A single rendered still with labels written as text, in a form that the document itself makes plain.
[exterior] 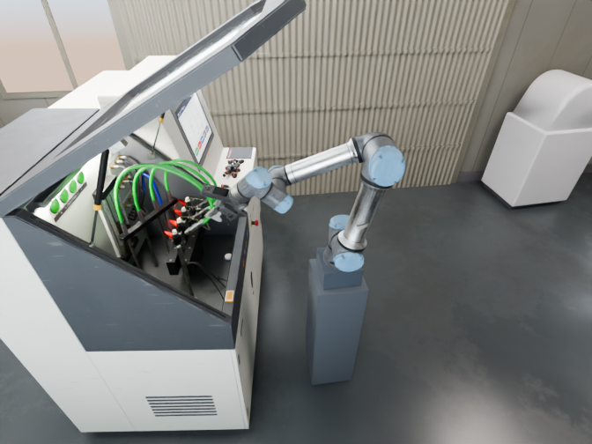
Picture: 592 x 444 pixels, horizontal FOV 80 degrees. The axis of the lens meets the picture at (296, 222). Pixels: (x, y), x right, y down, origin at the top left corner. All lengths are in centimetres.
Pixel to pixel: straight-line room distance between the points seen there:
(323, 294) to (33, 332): 113
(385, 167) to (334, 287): 70
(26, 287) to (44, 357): 42
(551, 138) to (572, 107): 27
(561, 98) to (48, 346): 380
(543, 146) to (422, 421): 253
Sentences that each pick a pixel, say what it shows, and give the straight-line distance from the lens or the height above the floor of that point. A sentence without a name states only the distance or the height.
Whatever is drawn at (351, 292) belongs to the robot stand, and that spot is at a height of 79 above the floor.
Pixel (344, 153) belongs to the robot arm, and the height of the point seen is 146.
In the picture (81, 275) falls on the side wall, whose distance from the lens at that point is 132.
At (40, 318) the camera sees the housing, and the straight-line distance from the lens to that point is 157.
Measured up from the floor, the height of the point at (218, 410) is 28.
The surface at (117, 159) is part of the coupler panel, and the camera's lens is 176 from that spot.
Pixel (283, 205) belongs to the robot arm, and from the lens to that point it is 124.
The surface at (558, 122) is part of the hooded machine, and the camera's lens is 380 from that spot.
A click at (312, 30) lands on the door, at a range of 315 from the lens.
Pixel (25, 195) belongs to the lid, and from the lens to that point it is 114.
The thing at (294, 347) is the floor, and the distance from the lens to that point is 242.
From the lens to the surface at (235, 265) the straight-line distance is 156.
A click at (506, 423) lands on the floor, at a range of 249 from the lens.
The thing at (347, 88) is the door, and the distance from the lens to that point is 333.
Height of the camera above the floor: 204
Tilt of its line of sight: 38 degrees down
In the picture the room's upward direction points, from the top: straight up
